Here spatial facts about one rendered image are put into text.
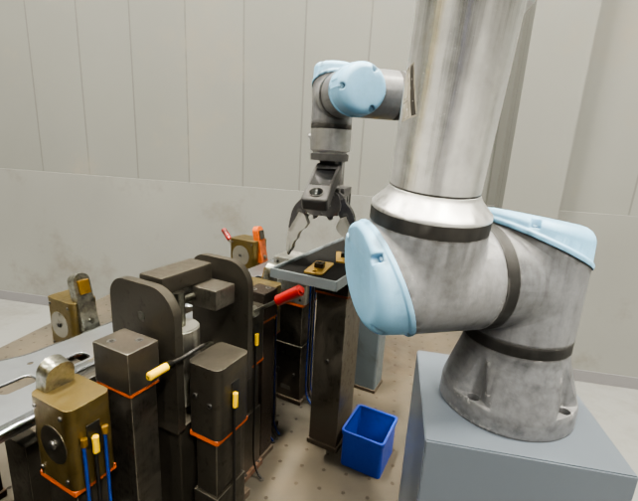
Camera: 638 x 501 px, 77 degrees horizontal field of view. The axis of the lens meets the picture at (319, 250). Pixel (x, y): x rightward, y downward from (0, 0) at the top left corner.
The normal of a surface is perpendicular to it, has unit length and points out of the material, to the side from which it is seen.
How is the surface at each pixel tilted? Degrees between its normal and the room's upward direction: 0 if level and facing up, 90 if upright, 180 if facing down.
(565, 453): 0
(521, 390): 72
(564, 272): 87
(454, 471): 90
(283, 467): 0
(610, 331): 90
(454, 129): 97
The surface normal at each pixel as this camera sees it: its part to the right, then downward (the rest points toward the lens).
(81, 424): 0.89, 0.16
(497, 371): -0.56, -0.14
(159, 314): -0.45, 0.20
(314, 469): 0.05, -0.97
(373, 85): 0.25, 0.25
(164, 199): -0.19, 0.23
